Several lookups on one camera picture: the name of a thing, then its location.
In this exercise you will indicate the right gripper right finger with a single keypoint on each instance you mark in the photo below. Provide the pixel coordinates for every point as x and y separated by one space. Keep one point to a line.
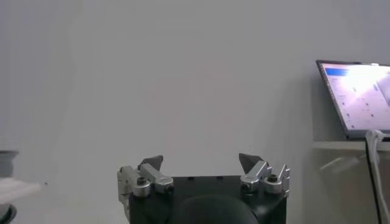
256 176

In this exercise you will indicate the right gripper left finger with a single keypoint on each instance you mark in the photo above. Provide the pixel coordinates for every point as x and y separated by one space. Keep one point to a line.
155 179

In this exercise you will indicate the grey open laptop bright screen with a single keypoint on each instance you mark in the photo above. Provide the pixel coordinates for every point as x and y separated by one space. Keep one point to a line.
359 97

